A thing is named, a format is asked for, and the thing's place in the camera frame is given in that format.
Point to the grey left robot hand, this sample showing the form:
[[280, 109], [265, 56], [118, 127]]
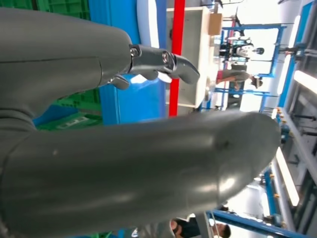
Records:
[[124, 170]]

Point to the green plastic crate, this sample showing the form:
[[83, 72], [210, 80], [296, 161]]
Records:
[[62, 8], [81, 98]]

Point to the small cardboard box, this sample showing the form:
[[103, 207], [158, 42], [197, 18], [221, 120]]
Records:
[[214, 24]]

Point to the red floor tape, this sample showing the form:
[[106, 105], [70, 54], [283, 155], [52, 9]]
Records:
[[176, 26]]

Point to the blue metal shelf rack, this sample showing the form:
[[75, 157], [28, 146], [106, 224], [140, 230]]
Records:
[[138, 98]]

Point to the person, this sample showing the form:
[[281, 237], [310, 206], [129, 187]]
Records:
[[186, 228], [235, 76]]

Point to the white desk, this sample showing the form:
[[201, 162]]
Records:
[[195, 49]]

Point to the ceiling light strip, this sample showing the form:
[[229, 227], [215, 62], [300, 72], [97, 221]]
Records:
[[287, 177], [306, 82]]

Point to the white and black robot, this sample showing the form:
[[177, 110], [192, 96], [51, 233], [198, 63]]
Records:
[[244, 51]]

